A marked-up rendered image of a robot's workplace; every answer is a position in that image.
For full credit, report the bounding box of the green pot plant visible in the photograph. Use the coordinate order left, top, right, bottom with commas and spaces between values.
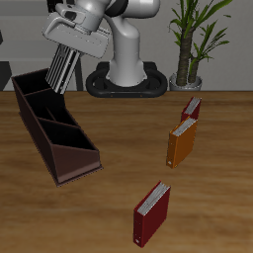
167, 0, 233, 92

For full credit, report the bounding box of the dark brown desk caddy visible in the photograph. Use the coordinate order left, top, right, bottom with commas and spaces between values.
11, 67, 104, 188

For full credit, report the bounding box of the black and white striped book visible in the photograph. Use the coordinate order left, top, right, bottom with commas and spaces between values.
44, 43, 82, 95

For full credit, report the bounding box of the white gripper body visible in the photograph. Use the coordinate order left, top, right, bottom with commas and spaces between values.
42, 16, 112, 60

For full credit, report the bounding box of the orange book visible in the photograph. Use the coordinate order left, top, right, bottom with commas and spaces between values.
165, 116, 199, 170

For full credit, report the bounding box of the flat black base plate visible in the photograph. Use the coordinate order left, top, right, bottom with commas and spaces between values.
85, 61, 169, 99

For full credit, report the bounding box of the small dark red book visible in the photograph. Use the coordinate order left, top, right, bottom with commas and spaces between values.
180, 96, 203, 123

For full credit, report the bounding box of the large red book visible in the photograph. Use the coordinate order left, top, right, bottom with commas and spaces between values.
132, 180, 172, 249

